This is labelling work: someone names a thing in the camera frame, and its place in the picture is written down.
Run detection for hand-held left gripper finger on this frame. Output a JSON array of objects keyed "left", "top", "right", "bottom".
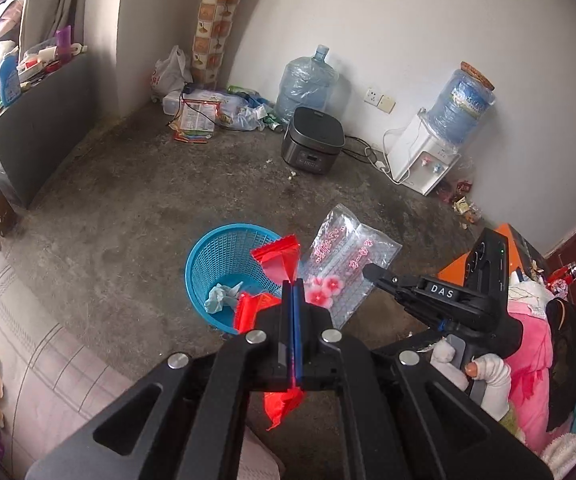
[
  {"left": 25, "top": 280, "right": 295, "bottom": 480},
  {"left": 294, "top": 282, "right": 553, "bottom": 480}
]

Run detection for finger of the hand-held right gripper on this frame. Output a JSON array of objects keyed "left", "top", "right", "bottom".
[
  {"left": 362, "top": 265, "right": 468, "bottom": 303},
  {"left": 392, "top": 291, "right": 461, "bottom": 335}
]

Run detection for red plastic wrapper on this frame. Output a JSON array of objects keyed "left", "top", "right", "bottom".
[
  {"left": 234, "top": 292, "right": 283, "bottom": 333},
  {"left": 250, "top": 235, "right": 305, "bottom": 432}
]

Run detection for blue plastic wastebasket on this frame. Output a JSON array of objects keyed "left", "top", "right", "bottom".
[{"left": 185, "top": 224, "right": 299, "bottom": 335}]

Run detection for person's right hand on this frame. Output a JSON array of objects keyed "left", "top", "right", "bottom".
[{"left": 430, "top": 335, "right": 513, "bottom": 418}]

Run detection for clear plastic bag pink flowers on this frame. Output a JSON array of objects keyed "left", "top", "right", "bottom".
[{"left": 300, "top": 203, "right": 403, "bottom": 331}]

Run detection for pile of snack wrappers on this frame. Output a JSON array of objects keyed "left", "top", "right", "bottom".
[{"left": 438, "top": 180, "right": 483, "bottom": 231}]

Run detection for crumpled light blue tissue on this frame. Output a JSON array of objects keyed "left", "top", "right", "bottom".
[{"left": 204, "top": 282, "right": 246, "bottom": 315}]

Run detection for pink cloth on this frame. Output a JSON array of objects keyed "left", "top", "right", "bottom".
[{"left": 505, "top": 280, "right": 556, "bottom": 451}]

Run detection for black cloth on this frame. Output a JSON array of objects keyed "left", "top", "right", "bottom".
[{"left": 545, "top": 297, "right": 576, "bottom": 433}]

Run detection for white water dispenser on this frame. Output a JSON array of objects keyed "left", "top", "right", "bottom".
[{"left": 387, "top": 107, "right": 461, "bottom": 197}]

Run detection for blue water jug with label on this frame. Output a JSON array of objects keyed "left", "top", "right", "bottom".
[{"left": 427, "top": 61, "right": 497, "bottom": 147}]

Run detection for dark grey rice cooker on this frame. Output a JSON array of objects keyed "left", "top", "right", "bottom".
[{"left": 281, "top": 106, "right": 346, "bottom": 175}]

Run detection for white fluffy blanket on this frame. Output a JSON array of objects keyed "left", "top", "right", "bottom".
[{"left": 538, "top": 427, "right": 576, "bottom": 480}]

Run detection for empty blue water jug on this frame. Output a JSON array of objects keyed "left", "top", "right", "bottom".
[{"left": 275, "top": 45, "right": 339, "bottom": 123}]

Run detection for crumpled clear plastic bags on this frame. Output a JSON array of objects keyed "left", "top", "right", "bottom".
[{"left": 218, "top": 87, "right": 275, "bottom": 132}]

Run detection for red-edged printed packet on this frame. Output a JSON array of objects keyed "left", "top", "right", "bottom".
[{"left": 170, "top": 99, "right": 221, "bottom": 143}]

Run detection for white plastic container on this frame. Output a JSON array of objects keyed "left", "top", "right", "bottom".
[{"left": 162, "top": 91, "right": 189, "bottom": 116}]

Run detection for white plastic bag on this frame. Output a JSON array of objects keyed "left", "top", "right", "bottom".
[{"left": 150, "top": 46, "right": 193, "bottom": 103}]

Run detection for rolled patterned mat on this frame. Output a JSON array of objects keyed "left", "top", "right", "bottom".
[{"left": 190, "top": 0, "right": 251, "bottom": 86}]

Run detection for grey cabinet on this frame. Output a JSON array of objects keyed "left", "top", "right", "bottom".
[{"left": 0, "top": 52, "right": 94, "bottom": 210}]

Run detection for purple bottle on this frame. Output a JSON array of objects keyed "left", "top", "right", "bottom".
[{"left": 54, "top": 25, "right": 73, "bottom": 63}]

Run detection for blue spray bottle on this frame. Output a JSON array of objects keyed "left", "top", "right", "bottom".
[{"left": 0, "top": 52, "right": 23, "bottom": 107}]

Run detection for white power cable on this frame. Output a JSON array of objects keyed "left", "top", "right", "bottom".
[{"left": 375, "top": 129, "right": 411, "bottom": 183}]

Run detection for black power cable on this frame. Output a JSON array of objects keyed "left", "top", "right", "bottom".
[{"left": 343, "top": 135, "right": 389, "bottom": 166}]

